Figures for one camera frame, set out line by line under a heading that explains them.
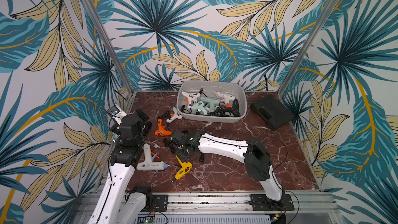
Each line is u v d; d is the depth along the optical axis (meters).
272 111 1.05
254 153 0.55
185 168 0.82
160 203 0.73
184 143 0.62
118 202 0.43
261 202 0.72
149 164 0.82
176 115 1.03
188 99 1.07
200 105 1.04
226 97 1.13
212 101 1.07
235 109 1.06
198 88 1.16
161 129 0.97
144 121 0.66
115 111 0.56
